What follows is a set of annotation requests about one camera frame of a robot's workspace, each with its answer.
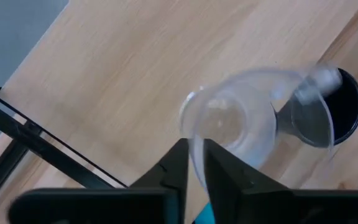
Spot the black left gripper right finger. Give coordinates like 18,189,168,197
203,139,358,224

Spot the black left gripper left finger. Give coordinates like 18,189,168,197
9,138,189,224

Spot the clear plastic cup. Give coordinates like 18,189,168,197
178,63,343,190

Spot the black mug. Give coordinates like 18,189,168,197
275,67,358,149

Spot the teal cloth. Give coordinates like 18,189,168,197
194,202,216,224

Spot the wooden shelf with black frame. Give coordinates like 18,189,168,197
0,0,358,209

